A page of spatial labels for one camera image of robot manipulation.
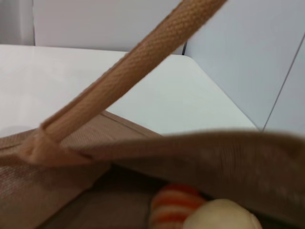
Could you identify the orange striped bread loaf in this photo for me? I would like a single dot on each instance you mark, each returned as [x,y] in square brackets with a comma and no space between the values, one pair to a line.
[171,205]

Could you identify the beige round egg yolk pastry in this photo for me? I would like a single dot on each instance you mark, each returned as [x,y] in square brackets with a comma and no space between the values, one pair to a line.
[221,214]

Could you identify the brown burlap tote bag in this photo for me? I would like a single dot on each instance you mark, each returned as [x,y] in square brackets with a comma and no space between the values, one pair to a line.
[238,157]

